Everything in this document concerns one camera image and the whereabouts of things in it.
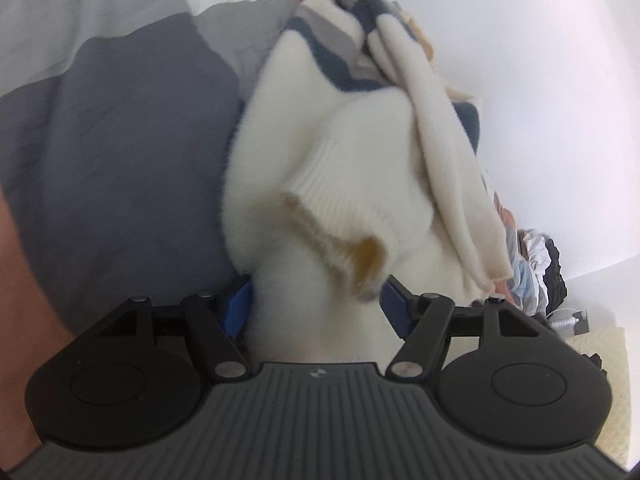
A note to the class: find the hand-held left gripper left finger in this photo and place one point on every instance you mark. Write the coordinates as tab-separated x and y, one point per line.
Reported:
235	310

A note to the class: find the patchwork duvet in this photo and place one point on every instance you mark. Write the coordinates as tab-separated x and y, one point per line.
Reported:
125	160

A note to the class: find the cream striped knit sweater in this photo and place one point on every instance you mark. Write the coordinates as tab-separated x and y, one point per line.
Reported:
300	160

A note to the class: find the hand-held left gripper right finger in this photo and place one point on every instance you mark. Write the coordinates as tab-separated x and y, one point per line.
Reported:
397	307

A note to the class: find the person's left forearm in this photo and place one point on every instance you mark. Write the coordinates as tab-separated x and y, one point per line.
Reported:
25	335

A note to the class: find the black crumpled cloth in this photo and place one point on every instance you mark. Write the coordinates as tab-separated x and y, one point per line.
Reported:
555	280

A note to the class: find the cream waffle cloth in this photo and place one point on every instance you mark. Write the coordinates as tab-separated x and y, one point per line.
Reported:
612	410

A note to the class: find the white crumpled cloth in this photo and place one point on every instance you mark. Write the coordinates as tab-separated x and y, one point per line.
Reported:
534	250

